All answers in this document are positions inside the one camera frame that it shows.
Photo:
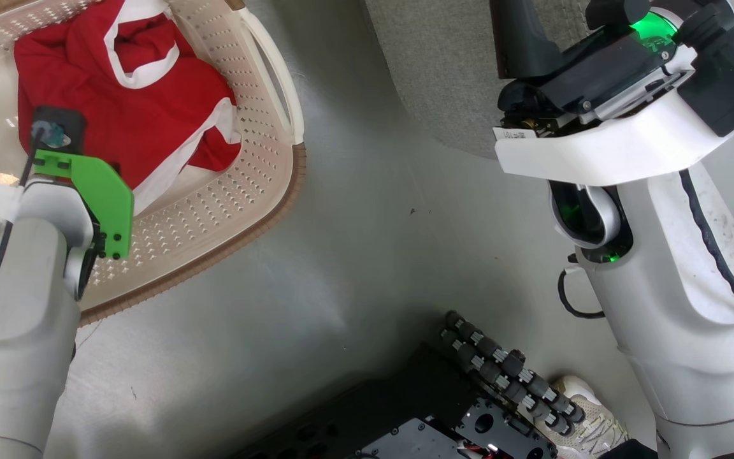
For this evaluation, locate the cream perforated laundry basket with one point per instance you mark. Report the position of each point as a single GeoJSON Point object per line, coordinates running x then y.
{"type": "Point", "coordinates": [214, 210]}

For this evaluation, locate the red jersey with white trim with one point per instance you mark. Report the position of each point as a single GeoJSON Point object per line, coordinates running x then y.
{"type": "Point", "coordinates": [118, 108]}

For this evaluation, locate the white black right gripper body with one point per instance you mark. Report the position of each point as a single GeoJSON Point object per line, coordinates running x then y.
{"type": "Point", "coordinates": [596, 76]}

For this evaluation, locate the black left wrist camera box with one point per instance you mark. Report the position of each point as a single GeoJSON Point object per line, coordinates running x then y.
{"type": "Point", "coordinates": [67, 121]}

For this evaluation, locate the white sneaker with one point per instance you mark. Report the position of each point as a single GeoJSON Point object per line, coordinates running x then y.
{"type": "Point", "coordinates": [596, 427]}

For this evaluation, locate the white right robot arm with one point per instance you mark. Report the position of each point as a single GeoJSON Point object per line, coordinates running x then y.
{"type": "Point", "coordinates": [673, 287]}

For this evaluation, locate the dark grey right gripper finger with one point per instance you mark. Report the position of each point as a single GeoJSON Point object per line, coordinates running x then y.
{"type": "Point", "coordinates": [523, 38]}

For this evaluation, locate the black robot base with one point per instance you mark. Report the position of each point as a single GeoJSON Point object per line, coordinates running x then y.
{"type": "Point", "coordinates": [405, 395]}

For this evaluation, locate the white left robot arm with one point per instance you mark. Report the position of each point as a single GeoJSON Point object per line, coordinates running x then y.
{"type": "Point", "coordinates": [16, 331]}

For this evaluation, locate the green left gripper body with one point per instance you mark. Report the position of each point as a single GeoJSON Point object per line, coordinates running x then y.
{"type": "Point", "coordinates": [109, 204]}

